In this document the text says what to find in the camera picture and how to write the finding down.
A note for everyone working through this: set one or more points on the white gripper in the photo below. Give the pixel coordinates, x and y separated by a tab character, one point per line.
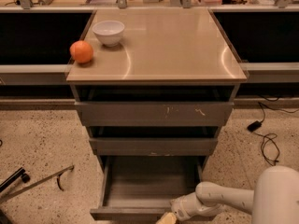
184	207

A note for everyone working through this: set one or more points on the grey bottom drawer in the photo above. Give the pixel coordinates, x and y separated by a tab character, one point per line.
140	188

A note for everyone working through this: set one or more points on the grey drawer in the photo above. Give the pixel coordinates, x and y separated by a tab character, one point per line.
140	188
158	114
153	146

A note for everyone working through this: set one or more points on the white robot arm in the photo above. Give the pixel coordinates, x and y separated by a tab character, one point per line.
275	199

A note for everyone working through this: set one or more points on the grey middle drawer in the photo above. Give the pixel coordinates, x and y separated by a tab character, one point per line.
153	146

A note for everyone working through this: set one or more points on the grey drawer cabinet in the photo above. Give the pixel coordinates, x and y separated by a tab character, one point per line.
165	55

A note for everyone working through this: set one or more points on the grey top drawer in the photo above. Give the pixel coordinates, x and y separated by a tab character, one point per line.
158	114

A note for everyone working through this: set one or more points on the black power adapter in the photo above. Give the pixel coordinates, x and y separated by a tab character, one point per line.
254	126

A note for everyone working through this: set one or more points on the orange fruit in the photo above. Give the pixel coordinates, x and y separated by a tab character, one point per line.
81	51

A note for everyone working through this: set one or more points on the white ceramic bowl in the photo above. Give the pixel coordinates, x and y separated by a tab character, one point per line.
109	33

